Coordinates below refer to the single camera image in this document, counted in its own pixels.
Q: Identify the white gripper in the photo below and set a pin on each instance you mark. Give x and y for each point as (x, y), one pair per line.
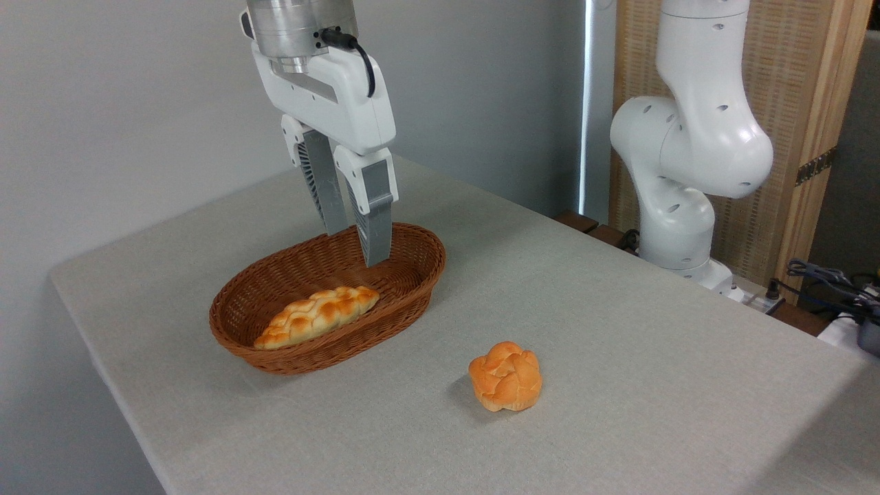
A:
(344, 103)

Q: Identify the round knotted bread roll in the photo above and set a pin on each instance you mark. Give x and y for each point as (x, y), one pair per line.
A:
(505, 378)

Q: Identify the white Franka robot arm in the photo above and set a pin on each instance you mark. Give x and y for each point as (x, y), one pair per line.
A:
(694, 144)

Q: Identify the brown wicker oval basket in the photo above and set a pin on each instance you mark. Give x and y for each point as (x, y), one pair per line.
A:
(275, 278)

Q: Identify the long braided bread loaf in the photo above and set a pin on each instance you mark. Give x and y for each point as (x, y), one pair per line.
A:
(316, 316)

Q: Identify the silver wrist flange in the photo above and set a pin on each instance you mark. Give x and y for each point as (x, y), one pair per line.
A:
(289, 27)

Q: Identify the grey tablecloth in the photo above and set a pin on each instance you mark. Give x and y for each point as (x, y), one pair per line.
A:
(619, 412)

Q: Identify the wooden woven screen panel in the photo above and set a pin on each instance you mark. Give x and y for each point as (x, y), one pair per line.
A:
(797, 82)

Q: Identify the metal hinge on panel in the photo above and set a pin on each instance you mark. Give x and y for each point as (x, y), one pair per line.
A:
(817, 166)

